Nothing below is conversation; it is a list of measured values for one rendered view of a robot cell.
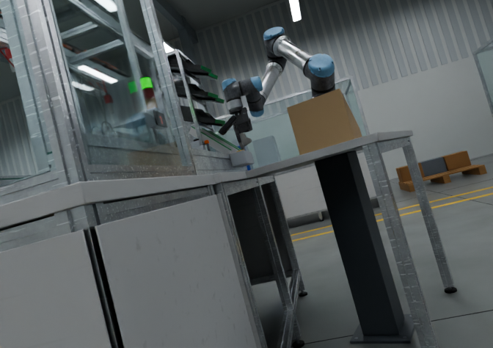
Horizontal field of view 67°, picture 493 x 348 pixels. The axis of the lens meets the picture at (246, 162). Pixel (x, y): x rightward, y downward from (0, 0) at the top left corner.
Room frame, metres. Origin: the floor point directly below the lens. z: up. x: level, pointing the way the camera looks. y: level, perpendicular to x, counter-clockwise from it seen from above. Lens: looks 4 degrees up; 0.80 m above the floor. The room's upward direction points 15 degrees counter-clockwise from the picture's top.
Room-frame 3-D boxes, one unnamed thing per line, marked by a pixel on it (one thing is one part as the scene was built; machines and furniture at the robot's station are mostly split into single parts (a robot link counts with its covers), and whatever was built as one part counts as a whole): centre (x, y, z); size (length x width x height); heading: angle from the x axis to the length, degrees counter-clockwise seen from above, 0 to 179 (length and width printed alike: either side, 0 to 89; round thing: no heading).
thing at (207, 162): (1.57, 0.11, 0.91); 0.89 x 0.06 x 0.11; 170
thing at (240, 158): (1.75, 0.01, 0.93); 0.21 x 0.07 x 0.06; 170
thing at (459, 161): (6.51, -3.18, 0.20); 1.20 x 0.80 x 0.41; 79
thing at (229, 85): (1.81, -0.02, 1.28); 0.09 x 0.08 x 0.11; 87
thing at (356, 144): (1.78, -0.37, 0.84); 0.90 x 0.70 x 0.03; 149
